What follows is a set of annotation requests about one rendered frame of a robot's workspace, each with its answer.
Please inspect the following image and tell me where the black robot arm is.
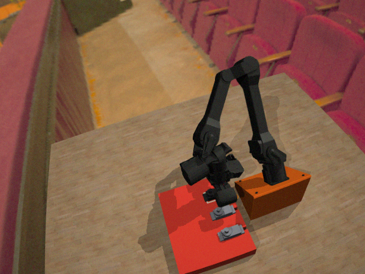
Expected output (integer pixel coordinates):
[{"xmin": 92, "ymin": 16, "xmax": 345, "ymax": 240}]
[{"xmin": 180, "ymin": 56, "xmax": 289, "ymax": 186}]

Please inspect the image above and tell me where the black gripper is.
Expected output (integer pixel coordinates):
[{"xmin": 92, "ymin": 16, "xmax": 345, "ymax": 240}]
[{"xmin": 207, "ymin": 166, "xmax": 237, "ymax": 208}]

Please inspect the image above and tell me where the red flat panel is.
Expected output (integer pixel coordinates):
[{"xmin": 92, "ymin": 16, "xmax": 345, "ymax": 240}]
[{"xmin": 159, "ymin": 178, "xmax": 257, "ymax": 274}]

